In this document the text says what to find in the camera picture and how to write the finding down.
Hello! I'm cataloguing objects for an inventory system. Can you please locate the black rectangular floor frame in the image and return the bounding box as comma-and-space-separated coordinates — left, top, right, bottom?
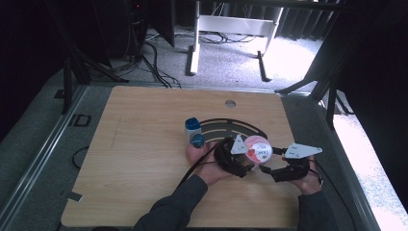
68, 113, 92, 127

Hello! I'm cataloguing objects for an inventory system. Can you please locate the black metal stand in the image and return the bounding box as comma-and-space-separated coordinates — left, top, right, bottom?
44, 0, 130, 116
274, 13, 355, 127

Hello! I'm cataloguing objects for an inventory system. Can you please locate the white metal desk frame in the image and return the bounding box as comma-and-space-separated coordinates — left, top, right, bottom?
185, 0, 285, 83

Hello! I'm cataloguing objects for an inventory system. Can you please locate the black cable loop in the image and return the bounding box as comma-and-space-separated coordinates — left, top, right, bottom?
71, 145, 91, 170

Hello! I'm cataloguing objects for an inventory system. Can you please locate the black computer tower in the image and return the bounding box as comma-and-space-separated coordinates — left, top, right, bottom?
105, 0, 146, 60

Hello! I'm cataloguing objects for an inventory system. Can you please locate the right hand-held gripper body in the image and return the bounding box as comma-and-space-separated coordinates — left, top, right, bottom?
271, 142, 323, 184

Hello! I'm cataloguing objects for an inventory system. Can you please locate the person's left hand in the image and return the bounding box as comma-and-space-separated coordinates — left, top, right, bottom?
186, 141, 240, 188

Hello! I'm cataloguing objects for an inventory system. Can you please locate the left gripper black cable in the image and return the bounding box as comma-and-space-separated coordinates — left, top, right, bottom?
177, 138, 227, 191

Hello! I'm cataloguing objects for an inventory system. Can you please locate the dark curtain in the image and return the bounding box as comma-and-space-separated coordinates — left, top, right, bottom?
274, 5, 335, 42

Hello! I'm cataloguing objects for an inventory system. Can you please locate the white bottle with blue cap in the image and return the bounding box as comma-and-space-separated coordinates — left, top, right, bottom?
184, 116, 203, 144

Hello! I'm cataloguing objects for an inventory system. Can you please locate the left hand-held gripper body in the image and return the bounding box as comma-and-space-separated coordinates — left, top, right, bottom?
214, 134, 254, 179

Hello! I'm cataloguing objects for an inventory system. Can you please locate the black floor cables bundle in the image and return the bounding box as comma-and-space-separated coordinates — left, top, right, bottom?
140, 30, 183, 90

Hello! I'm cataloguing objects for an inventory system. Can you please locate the small blue capped bottle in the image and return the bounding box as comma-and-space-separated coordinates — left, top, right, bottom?
190, 133, 206, 149

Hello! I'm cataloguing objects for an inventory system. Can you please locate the person's right hand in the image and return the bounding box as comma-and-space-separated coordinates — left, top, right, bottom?
290, 156, 323, 196

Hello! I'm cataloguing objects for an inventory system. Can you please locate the black tape piece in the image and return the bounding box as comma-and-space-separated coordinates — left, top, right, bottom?
61, 190, 84, 203

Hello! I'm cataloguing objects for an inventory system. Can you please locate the pink yogurt cup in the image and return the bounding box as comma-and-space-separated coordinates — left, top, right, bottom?
244, 135, 274, 166

